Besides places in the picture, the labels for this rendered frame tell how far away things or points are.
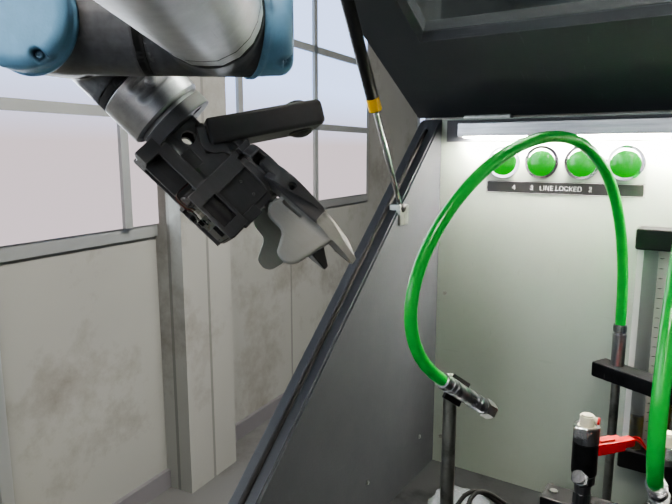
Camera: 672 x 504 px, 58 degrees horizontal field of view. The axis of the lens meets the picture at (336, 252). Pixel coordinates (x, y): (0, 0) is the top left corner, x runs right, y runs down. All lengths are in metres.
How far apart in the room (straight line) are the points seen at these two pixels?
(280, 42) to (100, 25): 0.12
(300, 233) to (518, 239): 0.54
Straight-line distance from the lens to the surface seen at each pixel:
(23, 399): 2.21
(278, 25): 0.44
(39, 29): 0.46
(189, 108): 0.56
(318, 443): 0.83
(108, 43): 0.46
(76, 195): 2.19
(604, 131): 0.95
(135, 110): 0.56
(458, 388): 0.70
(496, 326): 1.06
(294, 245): 0.54
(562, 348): 1.04
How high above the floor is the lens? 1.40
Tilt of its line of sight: 9 degrees down
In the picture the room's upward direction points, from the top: straight up
